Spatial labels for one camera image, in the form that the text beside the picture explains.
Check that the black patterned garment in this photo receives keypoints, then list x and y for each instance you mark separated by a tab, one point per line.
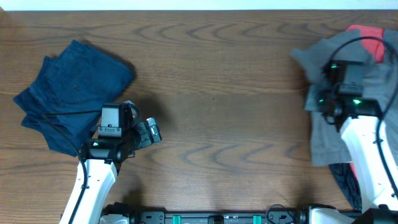
348	183

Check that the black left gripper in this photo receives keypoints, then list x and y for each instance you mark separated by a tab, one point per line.
145	139

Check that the folded navy blue shorts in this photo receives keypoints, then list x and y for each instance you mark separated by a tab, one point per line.
64	101

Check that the grey shorts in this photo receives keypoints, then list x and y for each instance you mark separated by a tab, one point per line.
380	81

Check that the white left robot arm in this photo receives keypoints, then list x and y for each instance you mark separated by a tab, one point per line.
98	169

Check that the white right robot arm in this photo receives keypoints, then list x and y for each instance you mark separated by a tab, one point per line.
358	121

